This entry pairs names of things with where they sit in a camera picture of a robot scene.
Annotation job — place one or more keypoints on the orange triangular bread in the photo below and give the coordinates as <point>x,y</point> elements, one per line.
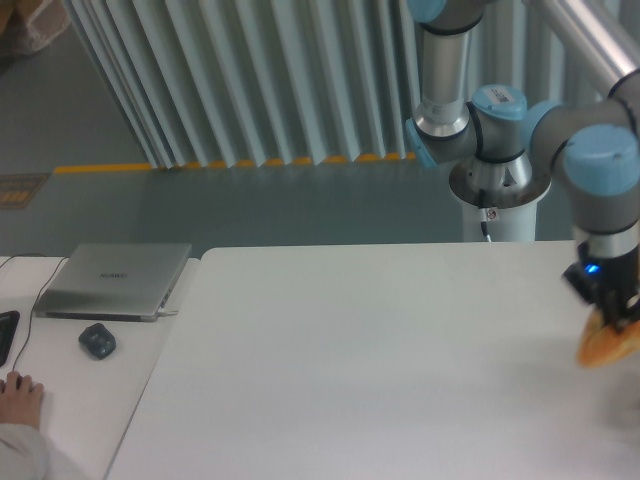
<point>601,344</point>

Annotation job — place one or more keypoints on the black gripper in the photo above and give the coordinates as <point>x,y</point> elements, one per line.
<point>611,284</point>

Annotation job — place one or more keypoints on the white sleeved forearm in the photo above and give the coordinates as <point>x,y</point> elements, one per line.
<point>25,455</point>

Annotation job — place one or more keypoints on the clear plastic bag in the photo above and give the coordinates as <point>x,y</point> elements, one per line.
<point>27,26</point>

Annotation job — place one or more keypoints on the black computer mouse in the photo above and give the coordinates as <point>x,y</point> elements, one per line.
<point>15,384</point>

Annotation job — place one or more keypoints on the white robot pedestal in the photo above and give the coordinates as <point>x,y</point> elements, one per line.
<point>498,201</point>

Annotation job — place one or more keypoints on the black keyboard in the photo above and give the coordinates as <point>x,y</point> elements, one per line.
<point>8,326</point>

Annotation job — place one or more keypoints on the white folding partition screen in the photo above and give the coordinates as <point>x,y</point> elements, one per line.
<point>257,81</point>

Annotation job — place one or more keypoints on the silver usb plug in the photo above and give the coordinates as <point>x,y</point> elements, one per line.
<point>167,313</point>

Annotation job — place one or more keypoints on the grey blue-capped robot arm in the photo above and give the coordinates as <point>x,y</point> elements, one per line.
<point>595,165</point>

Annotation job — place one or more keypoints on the silver closed laptop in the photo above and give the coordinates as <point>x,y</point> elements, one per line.
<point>114,281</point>

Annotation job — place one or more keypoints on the person's hand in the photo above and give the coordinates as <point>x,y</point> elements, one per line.
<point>23,409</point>

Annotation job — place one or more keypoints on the dark earbuds case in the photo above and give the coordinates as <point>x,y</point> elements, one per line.
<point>97,341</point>

